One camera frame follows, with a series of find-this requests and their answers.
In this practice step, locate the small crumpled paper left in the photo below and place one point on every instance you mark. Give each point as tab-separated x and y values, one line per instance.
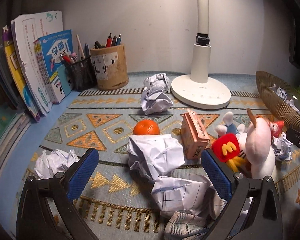
47	165

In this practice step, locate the small paper ball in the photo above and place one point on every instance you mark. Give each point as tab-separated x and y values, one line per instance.
282	147

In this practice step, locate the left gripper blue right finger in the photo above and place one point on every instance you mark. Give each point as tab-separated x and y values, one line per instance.
252	209

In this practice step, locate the red fries plush toy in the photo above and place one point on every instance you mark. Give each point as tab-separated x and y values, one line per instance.
230	149

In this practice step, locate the large paper ball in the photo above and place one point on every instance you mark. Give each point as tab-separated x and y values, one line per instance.
154	155

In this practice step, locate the crumpled paper in bowl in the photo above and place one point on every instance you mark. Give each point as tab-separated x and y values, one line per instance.
281	93

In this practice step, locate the crumpled paper near lamp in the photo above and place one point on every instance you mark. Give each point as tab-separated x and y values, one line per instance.
154	98

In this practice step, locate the orange tangerine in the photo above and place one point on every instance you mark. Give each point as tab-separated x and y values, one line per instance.
146	127

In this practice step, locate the plaid checked cloth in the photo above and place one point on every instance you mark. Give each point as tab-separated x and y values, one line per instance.
187	226

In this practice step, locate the bamboo pen holder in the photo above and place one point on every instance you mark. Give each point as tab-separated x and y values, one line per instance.
110	67

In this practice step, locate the grid paper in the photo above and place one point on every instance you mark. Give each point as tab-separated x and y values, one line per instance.
190	196

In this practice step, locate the white cover workbook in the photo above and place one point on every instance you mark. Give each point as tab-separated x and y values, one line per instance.
26	29

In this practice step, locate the yellow purple book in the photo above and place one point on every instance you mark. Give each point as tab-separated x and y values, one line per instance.
17	74

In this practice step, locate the patterned blue table mat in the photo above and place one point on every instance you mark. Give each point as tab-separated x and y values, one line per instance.
107	171

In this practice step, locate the brown ribbed glass bowl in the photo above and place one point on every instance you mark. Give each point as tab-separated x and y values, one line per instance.
277	106

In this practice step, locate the pink white green plush toy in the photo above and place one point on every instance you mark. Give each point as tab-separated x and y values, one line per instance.
258	148

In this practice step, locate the black mesh pen holder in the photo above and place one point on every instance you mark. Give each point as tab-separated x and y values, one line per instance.
82	74

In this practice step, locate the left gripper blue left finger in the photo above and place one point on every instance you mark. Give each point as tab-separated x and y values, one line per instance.
35	219

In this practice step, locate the white desk lamp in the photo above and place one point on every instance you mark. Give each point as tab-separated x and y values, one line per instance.
197	89

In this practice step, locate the small orange carton box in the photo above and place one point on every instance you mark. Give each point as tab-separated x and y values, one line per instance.
194	135

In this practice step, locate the flat green book stack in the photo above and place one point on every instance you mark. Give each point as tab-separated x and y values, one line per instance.
13	125

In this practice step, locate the red snack packet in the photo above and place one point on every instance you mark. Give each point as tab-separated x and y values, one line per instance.
276	128

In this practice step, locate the blue cover workbook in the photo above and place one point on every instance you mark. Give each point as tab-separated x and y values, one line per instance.
49	50

